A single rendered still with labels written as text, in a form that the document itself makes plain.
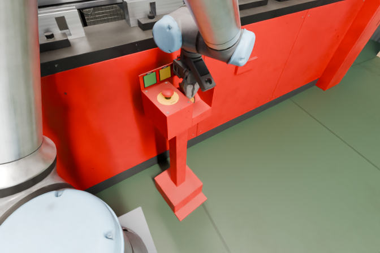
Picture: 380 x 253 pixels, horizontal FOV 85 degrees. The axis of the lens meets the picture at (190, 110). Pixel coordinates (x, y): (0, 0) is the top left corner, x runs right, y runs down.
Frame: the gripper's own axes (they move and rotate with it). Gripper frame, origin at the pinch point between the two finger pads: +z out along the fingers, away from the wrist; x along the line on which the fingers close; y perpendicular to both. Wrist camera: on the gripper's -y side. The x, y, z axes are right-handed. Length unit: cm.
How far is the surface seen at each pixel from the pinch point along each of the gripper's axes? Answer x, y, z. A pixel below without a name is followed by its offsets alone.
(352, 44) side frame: -165, -8, 25
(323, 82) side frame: -166, -8, 66
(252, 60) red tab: -58, 13, 13
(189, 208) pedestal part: 7, -18, 71
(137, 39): 6.2, 25.8, -12.2
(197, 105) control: -1.1, -3.0, 2.5
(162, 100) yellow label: 12.1, 0.6, -4.9
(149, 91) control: 12.9, 7.4, -4.2
